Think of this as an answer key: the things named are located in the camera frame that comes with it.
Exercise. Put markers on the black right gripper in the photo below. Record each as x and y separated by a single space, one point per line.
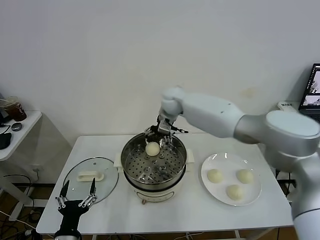
155 135

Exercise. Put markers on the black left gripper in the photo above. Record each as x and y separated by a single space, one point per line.
71 210

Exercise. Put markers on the white steamed baozi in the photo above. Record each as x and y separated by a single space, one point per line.
245 176
235 192
152 149
215 176

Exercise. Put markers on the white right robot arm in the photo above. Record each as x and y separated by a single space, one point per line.
212 117

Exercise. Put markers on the perforated steel steamer basket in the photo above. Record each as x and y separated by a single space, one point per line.
160 172

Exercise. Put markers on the cream electric cooker pot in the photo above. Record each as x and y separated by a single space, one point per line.
155 196

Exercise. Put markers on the round white plate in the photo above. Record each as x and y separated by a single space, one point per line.
225 165

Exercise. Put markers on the white side table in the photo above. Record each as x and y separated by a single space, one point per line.
296 107
27 127

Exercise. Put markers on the round black disc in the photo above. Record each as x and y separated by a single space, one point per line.
16 127

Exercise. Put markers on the iced coffee plastic cup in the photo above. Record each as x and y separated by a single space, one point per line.
17 110

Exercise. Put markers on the small printed label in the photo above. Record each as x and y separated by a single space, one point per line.
286 105

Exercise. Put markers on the open dark laptop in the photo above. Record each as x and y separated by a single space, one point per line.
311 95

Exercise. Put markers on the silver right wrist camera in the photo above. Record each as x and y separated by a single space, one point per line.
164 127

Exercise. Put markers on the white wall socket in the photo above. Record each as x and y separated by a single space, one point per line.
35 168

